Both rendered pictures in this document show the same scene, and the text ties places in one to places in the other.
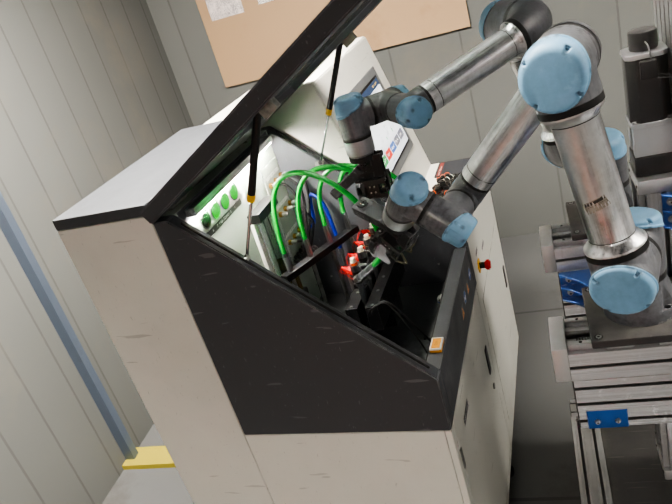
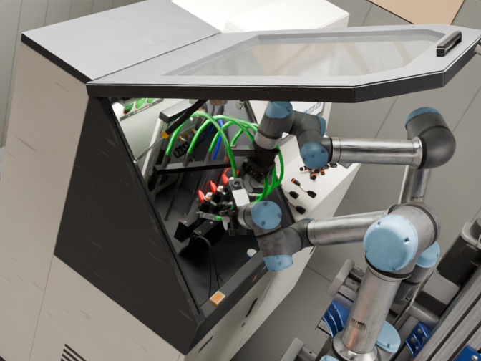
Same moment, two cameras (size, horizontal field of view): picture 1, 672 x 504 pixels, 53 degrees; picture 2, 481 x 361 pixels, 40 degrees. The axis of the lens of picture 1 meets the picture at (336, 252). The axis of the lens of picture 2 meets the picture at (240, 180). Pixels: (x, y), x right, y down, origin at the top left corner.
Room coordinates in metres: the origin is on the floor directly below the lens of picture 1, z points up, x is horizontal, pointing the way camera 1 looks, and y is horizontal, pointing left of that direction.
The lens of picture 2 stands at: (-0.10, 0.04, 2.46)
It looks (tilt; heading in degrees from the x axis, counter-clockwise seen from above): 35 degrees down; 355
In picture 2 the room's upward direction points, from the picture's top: 23 degrees clockwise
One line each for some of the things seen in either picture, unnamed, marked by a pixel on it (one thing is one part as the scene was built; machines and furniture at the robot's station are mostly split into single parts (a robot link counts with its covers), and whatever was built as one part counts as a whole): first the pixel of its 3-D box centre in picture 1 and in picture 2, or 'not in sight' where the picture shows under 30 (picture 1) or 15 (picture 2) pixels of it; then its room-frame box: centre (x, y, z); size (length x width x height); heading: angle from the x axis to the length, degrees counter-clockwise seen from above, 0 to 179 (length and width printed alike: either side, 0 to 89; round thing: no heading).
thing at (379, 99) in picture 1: (390, 105); (306, 128); (1.66, -0.24, 1.51); 0.11 x 0.11 x 0.08; 13
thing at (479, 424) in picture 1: (485, 436); (210, 357); (1.60, -0.27, 0.44); 0.65 x 0.02 x 0.68; 157
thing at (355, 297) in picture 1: (379, 298); (210, 223); (1.82, -0.09, 0.91); 0.34 x 0.10 x 0.15; 157
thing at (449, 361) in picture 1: (453, 323); (242, 281); (1.61, -0.26, 0.87); 0.62 x 0.04 x 0.16; 157
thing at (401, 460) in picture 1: (401, 449); (151, 322); (1.72, -0.01, 0.39); 0.70 x 0.58 x 0.79; 157
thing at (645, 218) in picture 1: (632, 241); (372, 344); (1.19, -0.59, 1.20); 0.13 x 0.12 x 0.14; 145
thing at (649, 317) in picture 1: (638, 287); not in sight; (1.20, -0.60, 1.09); 0.15 x 0.15 x 0.10
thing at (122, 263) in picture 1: (285, 311); (144, 168); (2.21, 0.25, 0.75); 1.40 x 0.28 x 1.50; 157
